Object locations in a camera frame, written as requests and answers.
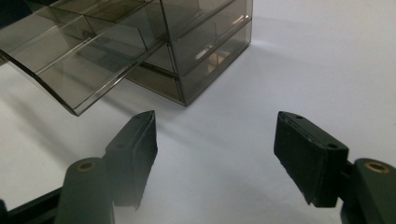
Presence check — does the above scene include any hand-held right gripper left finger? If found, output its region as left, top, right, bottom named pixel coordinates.
left=103, top=109, right=159, bottom=210

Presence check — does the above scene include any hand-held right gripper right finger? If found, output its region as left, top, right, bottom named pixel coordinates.
left=273, top=110, right=349, bottom=209

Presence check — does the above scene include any smoky transparent drawer cabinet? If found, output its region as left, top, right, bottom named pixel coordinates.
left=124, top=0, right=254, bottom=107

